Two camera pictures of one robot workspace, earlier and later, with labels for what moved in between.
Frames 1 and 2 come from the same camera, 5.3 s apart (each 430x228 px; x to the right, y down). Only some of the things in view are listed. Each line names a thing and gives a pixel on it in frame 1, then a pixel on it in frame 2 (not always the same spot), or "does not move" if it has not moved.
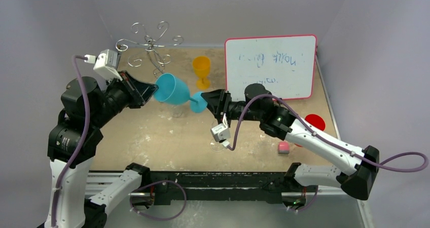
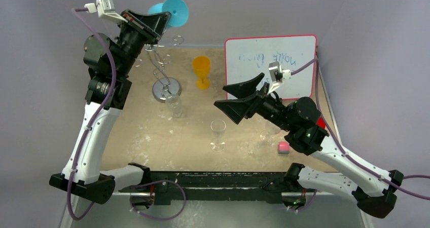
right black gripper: (227, 103) to (256, 100)
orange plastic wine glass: (202, 67) does not move
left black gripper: (140, 92) to (151, 27)
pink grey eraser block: (283, 147) does not move
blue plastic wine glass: (172, 90) to (177, 7)
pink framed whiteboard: (286, 65) does not move
